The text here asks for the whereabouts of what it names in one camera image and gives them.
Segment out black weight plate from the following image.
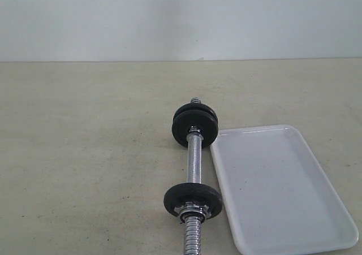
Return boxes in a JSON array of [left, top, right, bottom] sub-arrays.
[[173, 102, 218, 121]]

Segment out chrome dumbbell bar with plates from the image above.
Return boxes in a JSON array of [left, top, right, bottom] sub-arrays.
[[163, 97, 223, 254]]

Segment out white rectangular plastic tray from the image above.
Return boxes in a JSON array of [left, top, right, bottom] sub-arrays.
[[210, 124, 359, 254]]

